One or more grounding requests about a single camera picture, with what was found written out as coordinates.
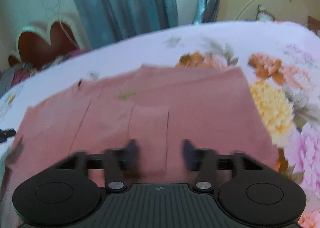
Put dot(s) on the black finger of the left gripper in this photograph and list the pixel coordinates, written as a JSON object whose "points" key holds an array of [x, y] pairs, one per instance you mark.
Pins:
{"points": [[5, 134]]}

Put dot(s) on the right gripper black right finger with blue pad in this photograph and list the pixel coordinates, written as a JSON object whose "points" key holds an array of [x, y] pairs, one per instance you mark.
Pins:
{"points": [[245, 190]]}

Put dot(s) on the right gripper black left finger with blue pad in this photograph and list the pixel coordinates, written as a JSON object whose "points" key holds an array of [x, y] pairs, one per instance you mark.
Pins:
{"points": [[71, 190]]}

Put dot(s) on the pink knit sweater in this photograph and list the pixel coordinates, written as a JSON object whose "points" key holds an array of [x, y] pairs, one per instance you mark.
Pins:
{"points": [[158, 107]]}

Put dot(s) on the pile of clothes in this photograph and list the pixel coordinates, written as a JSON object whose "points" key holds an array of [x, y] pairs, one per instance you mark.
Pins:
{"points": [[20, 72]]}

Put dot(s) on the red heart-shaped headboard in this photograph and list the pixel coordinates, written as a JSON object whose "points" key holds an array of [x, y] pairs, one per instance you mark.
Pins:
{"points": [[41, 42]]}

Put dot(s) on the floral white bed sheet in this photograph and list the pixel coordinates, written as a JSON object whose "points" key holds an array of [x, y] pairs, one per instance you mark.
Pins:
{"points": [[280, 61]]}

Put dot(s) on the teal blue curtain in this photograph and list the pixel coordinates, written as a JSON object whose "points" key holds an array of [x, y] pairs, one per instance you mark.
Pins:
{"points": [[110, 21]]}

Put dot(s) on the patterned pillow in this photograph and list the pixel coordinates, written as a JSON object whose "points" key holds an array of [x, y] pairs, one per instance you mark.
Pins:
{"points": [[264, 15]]}

